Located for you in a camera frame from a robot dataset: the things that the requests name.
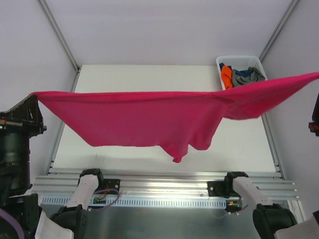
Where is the white plastic laundry basket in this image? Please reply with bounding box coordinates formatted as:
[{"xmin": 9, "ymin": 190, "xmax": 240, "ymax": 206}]
[{"xmin": 216, "ymin": 55, "xmax": 268, "ymax": 90}]

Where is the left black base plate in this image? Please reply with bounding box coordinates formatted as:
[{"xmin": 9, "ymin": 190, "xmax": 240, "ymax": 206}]
[{"xmin": 101, "ymin": 179, "xmax": 121, "ymax": 195}]

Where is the aluminium frame post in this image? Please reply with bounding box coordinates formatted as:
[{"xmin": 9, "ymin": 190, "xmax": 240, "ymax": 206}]
[
  {"xmin": 259, "ymin": 0, "xmax": 300, "ymax": 62},
  {"xmin": 38, "ymin": 0, "xmax": 80, "ymax": 73}
]

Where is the orange t shirt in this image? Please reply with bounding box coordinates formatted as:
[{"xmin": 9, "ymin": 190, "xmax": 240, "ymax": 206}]
[{"xmin": 221, "ymin": 65, "xmax": 233, "ymax": 90}]

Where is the grey t shirt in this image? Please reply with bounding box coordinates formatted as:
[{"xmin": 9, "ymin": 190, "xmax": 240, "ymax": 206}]
[{"xmin": 232, "ymin": 67, "xmax": 266, "ymax": 87}]

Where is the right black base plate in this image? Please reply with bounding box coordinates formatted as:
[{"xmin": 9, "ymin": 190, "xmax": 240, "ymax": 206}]
[{"xmin": 207, "ymin": 181, "xmax": 232, "ymax": 198}]

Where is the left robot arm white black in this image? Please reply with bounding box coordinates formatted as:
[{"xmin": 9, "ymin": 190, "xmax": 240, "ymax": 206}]
[{"xmin": 0, "ymin": 95, "xmax": 105, "ymax": 239}]

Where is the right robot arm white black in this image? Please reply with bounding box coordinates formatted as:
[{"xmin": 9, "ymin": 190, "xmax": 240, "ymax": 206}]
[{"xmin": 223, "ymin": 172, "xmax": 319, "ymax": 239}]

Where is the aluminium mounting rail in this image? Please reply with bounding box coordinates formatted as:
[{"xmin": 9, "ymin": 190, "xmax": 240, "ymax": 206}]
[{"xmin": 32, "ymin": 168, "xmax": 300, "ymax": 200}]

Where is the blue t shirt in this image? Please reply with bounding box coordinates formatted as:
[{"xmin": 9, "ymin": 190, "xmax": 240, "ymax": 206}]
[{"xmin": 219, "ymin": 63, "xmax": 253, "ymax": 77}]

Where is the right aluminium frame post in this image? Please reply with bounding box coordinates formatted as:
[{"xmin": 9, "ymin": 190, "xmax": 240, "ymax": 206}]
[{"xmin": 259, "ymin": 0, "xmax": 300, "ymax": 62}]

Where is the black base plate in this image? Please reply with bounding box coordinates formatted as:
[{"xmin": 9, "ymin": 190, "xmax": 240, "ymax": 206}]
[
  {"xmin": 101, "ymin": 179, "xmax": 121, "ymax": 195},
  {"xmin": 207, "ymin": 181, "xmax": 232, "ymax": 198}
]

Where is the white slotted cable duct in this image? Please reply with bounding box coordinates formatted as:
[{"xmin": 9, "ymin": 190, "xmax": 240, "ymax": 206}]
[{"xmin": 41, "ymin": 196, "xmax": 227, "ymax": 208}]

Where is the left aluminium frame post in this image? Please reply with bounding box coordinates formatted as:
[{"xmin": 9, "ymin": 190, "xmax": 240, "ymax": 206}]
[{"xmin": 38, "ymin": 0, "xmax": 80, "ymax": 73}]

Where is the pink t shirt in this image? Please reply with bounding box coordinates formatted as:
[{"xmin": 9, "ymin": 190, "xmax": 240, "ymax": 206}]
[{"xmin": 35, "ymin": 72, "xmax": 319, "ymax": 163}]

